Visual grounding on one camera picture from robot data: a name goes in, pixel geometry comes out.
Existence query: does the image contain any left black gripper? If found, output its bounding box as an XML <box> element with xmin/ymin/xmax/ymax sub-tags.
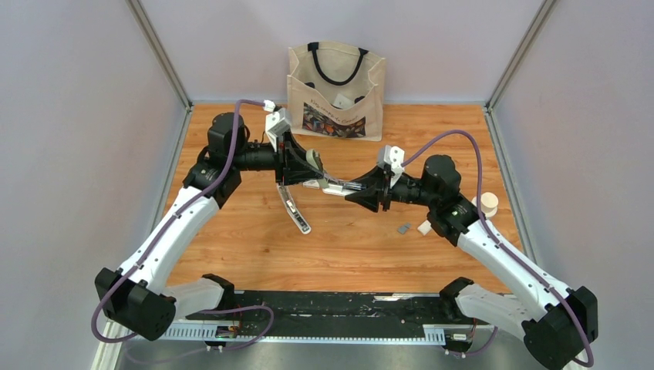
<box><xmin>230</xmin><ymin>127</ymin><xmax>322</xmax><ymax>185</ymax></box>

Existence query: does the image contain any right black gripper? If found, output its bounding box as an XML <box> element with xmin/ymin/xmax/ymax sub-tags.
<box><xmin>346</xmin><ymin>163</ymin><xmax>439</xmax><ymax>212</ymax></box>

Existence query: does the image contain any grey stapler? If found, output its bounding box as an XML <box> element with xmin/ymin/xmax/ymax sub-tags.
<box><xmin>302</xmin><ymin>149</ymin><xmax>365</xmax><ymax>197</ymax></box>

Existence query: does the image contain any white stapler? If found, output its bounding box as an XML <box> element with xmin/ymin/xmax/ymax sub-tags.
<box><xmin>277</xmin><ymin>184</ymin><xmax>312</xmax><ymax>234</ymax></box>

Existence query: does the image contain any grey staple strip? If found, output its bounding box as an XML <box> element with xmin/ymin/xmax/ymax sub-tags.
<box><xmin>397</xmin><ymin>223</ymin><xmax>411</xmax><ymax>234</ymax></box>

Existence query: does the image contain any staples tray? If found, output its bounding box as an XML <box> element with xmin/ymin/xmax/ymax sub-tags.
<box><xmin>417</xmin><ymin>220</ymin><xmax>432</xmax><ymax>236</ymax></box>

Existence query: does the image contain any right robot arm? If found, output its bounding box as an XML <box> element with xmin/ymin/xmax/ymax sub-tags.
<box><xmin>345</xmin><ymin>155</ymin><xmax>598</xmax><ymax>369</ymax></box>

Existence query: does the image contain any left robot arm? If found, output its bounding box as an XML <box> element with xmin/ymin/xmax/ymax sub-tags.
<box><xmin>93</xmin><ymin>109</ymin><xmax>324</xmax><ymax>341</ymax></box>

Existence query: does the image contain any beige canvas tote bag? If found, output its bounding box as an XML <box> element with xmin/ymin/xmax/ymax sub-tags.
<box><xmin>287</xmin><ymin>41</ymin><xmax>386</xmax><ymax>142</ymax></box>

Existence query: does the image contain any white plastic bottle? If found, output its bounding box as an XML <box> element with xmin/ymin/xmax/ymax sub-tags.
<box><xmin>470</xmin><ymin>192</ymin><xmax>499</xmax><ymax>219</ymax></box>

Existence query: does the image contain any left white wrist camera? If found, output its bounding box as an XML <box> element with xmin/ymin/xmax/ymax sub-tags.
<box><xmin>265</xmin><ymin>107</ymin><xmax>292</xmax><ymax>153</ymax></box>

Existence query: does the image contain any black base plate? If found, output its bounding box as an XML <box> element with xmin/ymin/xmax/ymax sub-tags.
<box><xmin>189</xmin><ymin>290</ymin><xmax>487</xmax><ymax>339</ymax></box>

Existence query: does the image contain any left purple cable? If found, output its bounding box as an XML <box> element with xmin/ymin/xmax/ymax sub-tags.
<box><xmin>90</xmin><ymin>99</ymin><xmax>279</xmax><ymax>353</ymax></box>

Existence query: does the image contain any purple cable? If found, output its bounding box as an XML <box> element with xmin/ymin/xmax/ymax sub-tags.
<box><xmin>90</xmin><ymin>99</ymin><xmax>279</xmax><ymax>353</ymax></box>
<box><xmin>401</xmin><ymin>129</ymin><xmax>595</xmax><ymax>368</ymax></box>

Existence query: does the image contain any aluminium frame rail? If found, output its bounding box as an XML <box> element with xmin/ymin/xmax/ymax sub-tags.
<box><xmin>89</xmin><ymin>288</ymin><xmax>588</xmax><ymax>370</ymax></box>

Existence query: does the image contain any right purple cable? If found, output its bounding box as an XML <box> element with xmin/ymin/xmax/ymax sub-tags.
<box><xmin>401</xmin><ymin>129</ymin><xmax>595</xmax><ymax>368</ymax></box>

